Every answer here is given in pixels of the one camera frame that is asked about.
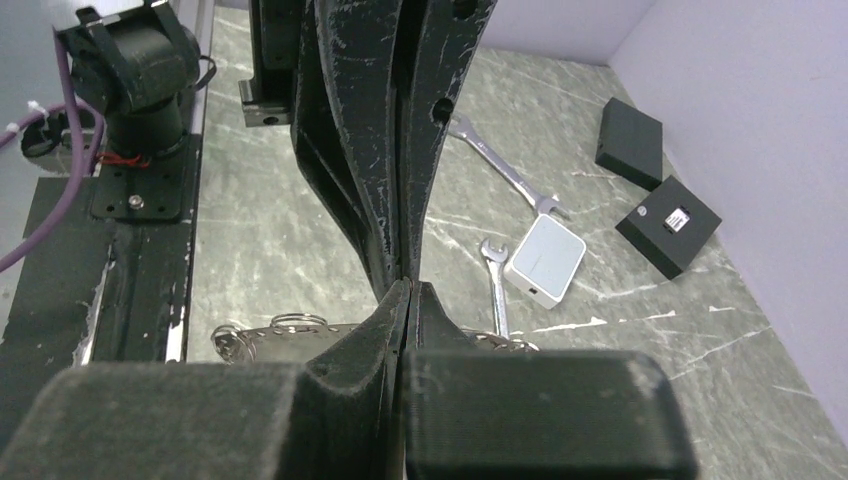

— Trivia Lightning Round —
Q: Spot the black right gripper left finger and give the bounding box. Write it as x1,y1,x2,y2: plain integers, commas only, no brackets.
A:
1,280,411,479

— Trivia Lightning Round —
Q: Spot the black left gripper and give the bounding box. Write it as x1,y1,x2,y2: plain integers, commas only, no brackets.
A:
239,0,497,299

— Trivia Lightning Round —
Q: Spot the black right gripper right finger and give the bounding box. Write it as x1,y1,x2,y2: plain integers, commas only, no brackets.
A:
402,282,699,479

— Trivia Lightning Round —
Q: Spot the metal keyring plate with rings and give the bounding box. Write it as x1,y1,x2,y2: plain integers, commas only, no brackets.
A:
210,310,539,368

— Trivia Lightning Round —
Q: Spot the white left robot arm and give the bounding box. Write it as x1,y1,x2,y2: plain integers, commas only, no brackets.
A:
59,1,495,298

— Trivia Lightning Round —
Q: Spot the small chrome combination wrench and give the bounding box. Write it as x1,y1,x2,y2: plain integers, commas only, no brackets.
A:
480,238,510,339

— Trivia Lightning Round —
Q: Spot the grey rectangular flat box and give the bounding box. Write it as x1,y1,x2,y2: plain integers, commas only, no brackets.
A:
503,214,587,310

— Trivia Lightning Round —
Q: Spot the large chrome combination wrench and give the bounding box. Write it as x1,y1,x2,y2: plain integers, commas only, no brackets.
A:
448,111,570,219

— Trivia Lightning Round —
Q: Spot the black flat box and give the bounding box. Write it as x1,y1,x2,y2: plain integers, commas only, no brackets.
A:
595,97,663,191

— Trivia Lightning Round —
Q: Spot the black box with label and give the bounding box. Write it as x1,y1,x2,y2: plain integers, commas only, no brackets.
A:
616,176,722,280

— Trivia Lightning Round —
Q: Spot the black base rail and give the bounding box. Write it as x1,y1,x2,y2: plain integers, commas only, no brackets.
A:
1,135,202,441

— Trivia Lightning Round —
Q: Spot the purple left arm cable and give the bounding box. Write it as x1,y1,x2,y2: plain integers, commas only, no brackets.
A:
0,26,107,274

